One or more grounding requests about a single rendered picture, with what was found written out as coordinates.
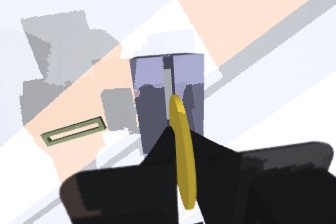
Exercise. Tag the gold coin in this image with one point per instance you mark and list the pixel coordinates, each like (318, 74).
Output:
(186, 174)

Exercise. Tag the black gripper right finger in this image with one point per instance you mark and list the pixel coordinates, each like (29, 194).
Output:
(223, 175)

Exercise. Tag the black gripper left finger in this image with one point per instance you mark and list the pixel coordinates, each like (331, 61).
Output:
(150, 185)

